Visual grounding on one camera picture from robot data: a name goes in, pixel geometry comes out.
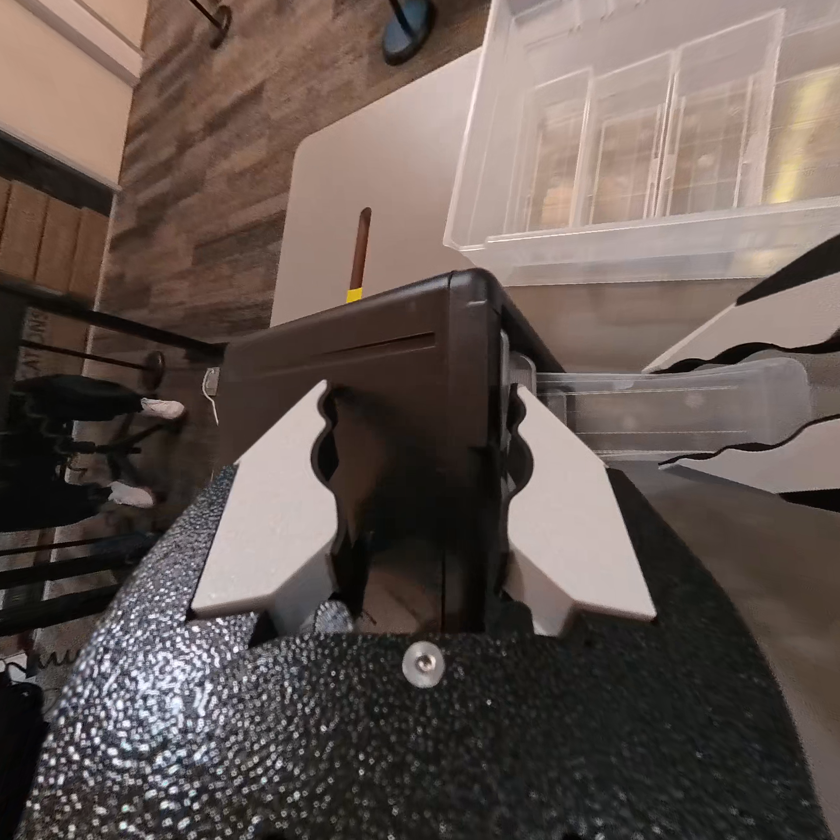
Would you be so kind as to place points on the black drawer cabinet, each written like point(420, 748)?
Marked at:
point(394, 407)

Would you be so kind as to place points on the white sneaker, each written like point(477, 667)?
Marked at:
point(131, 495)
point(164, 408)

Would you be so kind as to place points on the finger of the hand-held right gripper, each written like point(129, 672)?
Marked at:
point(754, 328)
point(787, 469)

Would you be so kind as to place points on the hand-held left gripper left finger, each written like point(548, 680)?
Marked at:
point(269, 518)

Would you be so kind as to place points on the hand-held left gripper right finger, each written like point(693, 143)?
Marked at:
point(577, 518)

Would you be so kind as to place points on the cardboard box stack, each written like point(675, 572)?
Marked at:
point(52, 236)

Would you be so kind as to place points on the black round floor stand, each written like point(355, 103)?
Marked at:
point(410, 36)

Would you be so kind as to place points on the small clear plastic drawer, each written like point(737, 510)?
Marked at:
point(722, 131)
point(630, 157)
point(558, 164)
point(656, 407)

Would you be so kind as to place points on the clear plastic storage bin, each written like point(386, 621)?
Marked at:
point(590, 256)

